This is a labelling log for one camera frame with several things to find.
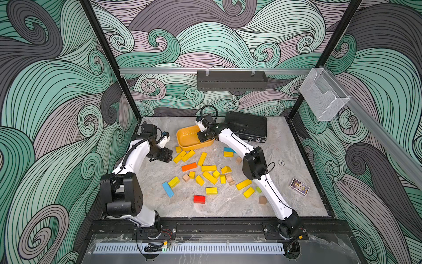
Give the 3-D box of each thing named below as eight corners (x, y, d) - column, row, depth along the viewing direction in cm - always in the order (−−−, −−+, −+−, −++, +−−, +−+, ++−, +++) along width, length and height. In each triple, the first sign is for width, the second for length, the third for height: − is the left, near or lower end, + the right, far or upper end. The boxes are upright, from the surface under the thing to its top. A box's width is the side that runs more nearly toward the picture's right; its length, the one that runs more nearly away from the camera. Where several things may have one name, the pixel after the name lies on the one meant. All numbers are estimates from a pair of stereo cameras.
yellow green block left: (172, 189, 88) (171, 187, 86) (168, 184, 90) (167, 182, 88) (181, 182, 90) (180, 180, 88) (177, 177, 92) (176, 175, 90)
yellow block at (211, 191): (205, 194, 86) (205, 193, 84) (205, 189, 88) (205, 187, 86) (217, 194, 86) (218, 193, 84) (217, 189, 88) (217, 187, 86)
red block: (193, 203, 83) (192, 202, 81) (193, 196, 85) (193, 194, 84) (205, 203, 83) (205, 202, 81) (205, 196, 85) (205, 194, 84)
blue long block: (169, 197, 85) (168, 196, 83) (162, 185, 89) (161, 184, 88) (174, 193, 86) (174, 192, 85) (167, 182, 91) (166, 180, 89)
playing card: (289, 186, 89) (290, 185, 87) (292, 179, 92) (293, 177, 90) (305, 196, 85) (307, 194, 84) (308, 188, 88) (310, 186, 87)
